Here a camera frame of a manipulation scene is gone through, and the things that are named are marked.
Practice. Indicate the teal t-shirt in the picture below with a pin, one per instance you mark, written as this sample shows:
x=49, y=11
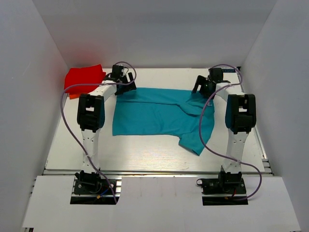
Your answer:
x=156, y=111

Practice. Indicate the red folded t-shirt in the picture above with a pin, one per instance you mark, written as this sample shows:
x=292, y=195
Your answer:
x=85, y=75

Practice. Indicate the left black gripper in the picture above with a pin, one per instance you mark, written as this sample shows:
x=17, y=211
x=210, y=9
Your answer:
x=128, y=87

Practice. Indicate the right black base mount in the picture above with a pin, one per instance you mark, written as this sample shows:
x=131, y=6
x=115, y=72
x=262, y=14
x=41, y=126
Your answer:
x=213, y=194

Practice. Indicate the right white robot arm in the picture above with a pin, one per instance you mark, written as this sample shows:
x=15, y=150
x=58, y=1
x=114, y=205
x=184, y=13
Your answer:
x=240, y=114

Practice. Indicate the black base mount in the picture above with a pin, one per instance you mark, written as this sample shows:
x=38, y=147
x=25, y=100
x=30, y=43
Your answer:
x=213, y=194
x=85, y=194

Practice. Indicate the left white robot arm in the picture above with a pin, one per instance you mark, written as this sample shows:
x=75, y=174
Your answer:
x=91, y=111

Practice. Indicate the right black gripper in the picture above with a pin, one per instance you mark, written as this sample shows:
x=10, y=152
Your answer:
x=201, y=80

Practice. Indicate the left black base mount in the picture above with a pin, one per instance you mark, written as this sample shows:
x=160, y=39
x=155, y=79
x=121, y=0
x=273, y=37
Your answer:
x=85, y=194

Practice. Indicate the orange folded t-shirt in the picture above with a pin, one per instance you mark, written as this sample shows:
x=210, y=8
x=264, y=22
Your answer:
x=73, y=96

